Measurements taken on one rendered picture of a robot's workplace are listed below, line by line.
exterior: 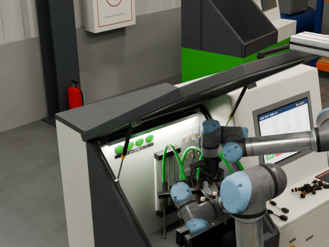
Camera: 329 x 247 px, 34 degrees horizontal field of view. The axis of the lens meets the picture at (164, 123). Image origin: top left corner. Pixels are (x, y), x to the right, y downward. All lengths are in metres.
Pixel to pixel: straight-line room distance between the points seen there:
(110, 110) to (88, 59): 4.24
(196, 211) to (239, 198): 0.40
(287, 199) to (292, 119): 0.44
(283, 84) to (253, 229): 1.36
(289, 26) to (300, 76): 3.89
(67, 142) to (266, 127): 1.03
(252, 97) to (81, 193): 0.98
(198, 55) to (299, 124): 3.41
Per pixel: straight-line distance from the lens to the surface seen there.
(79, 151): 2.54
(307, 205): 2.90
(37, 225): 4.59
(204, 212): 2.02
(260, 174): 1.68
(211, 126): 2.20
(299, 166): 3.10
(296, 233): 2.85
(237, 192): 1.63
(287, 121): 2.97
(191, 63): 6.41
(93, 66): 6.95
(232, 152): 2.08
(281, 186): 1.72
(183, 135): 2.76
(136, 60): 7.39
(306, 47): 1.82
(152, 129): 2.58
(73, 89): 6.15
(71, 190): 2.76
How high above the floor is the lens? 2.47
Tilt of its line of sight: 23 degrees down
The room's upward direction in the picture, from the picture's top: 1 degrees counter-clockwise
